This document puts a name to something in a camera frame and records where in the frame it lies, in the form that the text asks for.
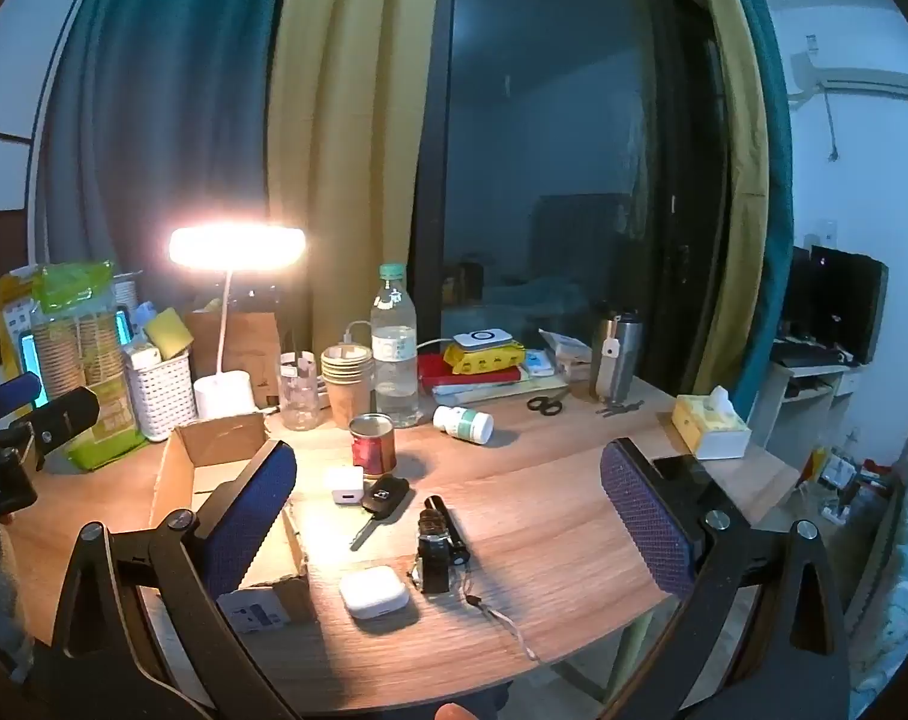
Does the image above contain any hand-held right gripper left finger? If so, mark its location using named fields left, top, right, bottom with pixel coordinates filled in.
left=49, top=439, right=299, bottom=720

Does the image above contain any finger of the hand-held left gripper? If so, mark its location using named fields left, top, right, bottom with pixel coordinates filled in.
left=0, top=373, right=44, bottom=423
left=32, top=386, right=101, bottom=473

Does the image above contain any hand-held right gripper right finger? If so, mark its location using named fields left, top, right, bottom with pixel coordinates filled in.
left=600, top=439, right=849, bottom=720

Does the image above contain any white charger plug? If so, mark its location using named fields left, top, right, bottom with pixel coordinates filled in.
left=326, top=467, right=367, bottom=507

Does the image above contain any black car key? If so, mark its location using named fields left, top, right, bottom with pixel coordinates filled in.
left=350, top=475, right=410, bottom=550

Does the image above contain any red tin can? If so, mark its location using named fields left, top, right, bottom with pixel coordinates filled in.
left=350, top=414, right=397, bottom=475

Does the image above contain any white earbuds case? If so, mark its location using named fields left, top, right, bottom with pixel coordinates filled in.
left=340, top=567, right=410, bottom=620

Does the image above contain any wristwatch with brown strap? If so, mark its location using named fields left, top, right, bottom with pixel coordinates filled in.
left=410, top=510, right=455, bottom=593

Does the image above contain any black flashlight with strap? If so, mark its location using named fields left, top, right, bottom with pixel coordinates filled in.
left=422, top=496, right=542, bottom=663

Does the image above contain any white pill bottle green label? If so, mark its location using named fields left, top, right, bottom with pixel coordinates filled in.
left=433, top=405, right=495, bottom=444

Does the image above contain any black smartphone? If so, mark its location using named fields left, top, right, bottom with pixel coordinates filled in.
left=652, top=454, right=726, bottom=533

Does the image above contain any green pack of paper cups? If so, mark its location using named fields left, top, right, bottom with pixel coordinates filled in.
left=29, top=262, right=149, bottom=471

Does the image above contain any yellow plastic package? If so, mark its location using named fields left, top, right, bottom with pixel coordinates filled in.
left=0, top=270, right=44, bottom=383

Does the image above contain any white woven plastic basket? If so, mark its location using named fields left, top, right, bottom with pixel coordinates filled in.
left=124, top=349, right=200, bottom=442

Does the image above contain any yellow tissue box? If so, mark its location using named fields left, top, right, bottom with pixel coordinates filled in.
left=673, top=386, right=753, bottom=461

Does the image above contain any white desk lamp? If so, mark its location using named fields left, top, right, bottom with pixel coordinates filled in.
left=170, top=225, right=306, bottom=421

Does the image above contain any green yellow sponge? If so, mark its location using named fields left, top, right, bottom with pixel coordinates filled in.
left=145, top=307, right=194, bottom=361

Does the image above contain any stack of brown paper cups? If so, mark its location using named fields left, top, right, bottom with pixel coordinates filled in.
left=320, top=345, right=376, bottom=428

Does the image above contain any steel thermos flask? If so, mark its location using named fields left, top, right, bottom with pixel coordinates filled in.
left=590, top=309, right=643, bottom=404

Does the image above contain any brown cardboard box behind lamp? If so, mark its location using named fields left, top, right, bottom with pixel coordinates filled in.
left=187, top=311, right=284, bottom=412

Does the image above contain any white side cabinet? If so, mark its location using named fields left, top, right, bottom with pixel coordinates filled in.
left=767, top=349, right=869, bottom=467

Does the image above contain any clear water bottle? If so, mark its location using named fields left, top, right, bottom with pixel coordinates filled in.
left=371, top=264, right=422, bottom=428

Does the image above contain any yellow wipes pack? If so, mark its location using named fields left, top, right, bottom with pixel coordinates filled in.
left=443, top=343, right=527, bottom=377

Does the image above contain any red book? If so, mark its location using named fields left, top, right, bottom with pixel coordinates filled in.
left=418, top=352, right=523, bottom=389

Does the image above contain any white power bank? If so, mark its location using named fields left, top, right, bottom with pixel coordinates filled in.
left=454, top=327, right=514, bottom=352

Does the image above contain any printed blanket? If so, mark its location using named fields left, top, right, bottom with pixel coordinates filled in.
left=850, top=450, right=908, bottom=700

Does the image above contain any black monitor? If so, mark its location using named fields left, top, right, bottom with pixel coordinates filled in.
left=787, top=244, right=891, bottom=366

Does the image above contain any teal curtain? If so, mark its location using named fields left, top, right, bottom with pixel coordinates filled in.
left=34, top=0, right=299, bottom=312
left=727, top=0, right=797, bottom=413

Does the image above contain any dark glass sliding door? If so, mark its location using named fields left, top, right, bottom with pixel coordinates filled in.
left=409, top=0, right=734, bottom=392

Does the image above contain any yellow curtain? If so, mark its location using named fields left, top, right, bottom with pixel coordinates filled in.
left=682, top=0, right=771, bottom=400
left=265, top=0, right=456, bottom=361

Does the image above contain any white air conditioner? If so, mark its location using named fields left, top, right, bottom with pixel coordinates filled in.
left=787, top=52, right=908, bottom=104

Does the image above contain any white charging cable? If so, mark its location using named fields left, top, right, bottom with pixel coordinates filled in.
left=340, top=320, right=456, bottom=352

